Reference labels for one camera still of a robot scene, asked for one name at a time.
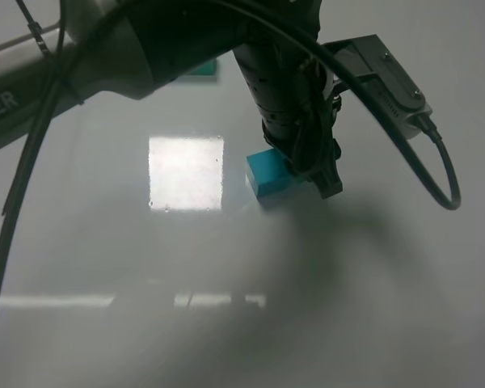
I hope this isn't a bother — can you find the green template block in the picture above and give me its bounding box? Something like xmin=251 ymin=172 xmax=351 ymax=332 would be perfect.
xmin=189 ymin=59 xmax=217 ymax=77

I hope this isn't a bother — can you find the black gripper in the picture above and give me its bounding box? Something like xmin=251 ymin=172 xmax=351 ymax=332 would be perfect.
xmin=234 ymin=40 xmax=343 ymax=199

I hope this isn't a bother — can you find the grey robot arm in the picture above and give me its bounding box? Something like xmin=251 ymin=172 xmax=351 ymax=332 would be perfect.
xmin=0 ymin=1 xmax=311 ymax=149

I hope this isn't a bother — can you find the blue cube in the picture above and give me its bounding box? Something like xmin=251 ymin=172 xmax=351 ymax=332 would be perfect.
xmin=246 ymin=149 xmax=305 ymax=200

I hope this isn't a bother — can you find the black camera cable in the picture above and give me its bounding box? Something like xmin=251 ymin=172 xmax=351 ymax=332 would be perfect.
xmin=0 ymin=0 xmax=462 ymax=356

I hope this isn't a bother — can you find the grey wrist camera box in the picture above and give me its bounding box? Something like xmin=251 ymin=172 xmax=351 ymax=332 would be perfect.
xmin=324 ymin=35 xmax=432 ymax=140

